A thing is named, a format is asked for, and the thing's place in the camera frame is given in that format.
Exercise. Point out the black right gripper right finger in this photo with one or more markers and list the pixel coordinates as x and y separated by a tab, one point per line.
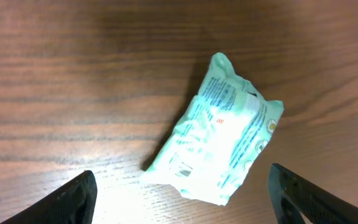
294	198

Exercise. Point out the mint green snack packet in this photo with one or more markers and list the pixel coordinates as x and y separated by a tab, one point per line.
226	126

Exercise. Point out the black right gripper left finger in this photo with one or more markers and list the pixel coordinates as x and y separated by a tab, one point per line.
72	203

